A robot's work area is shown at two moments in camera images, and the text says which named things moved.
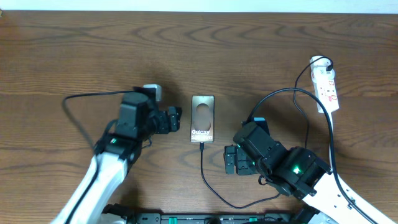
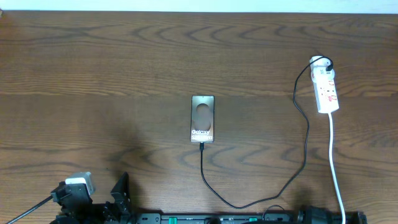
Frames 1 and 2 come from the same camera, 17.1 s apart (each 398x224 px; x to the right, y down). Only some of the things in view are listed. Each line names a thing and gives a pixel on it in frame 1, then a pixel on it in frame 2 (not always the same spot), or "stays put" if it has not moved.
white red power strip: x=324 y=84 stays put
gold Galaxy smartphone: x=202 y=118 stays put
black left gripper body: x=171 y=119 -> x=101 y=208
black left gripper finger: x=175 y=112 -> x=121 y=193
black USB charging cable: x=329 y=66 stays put
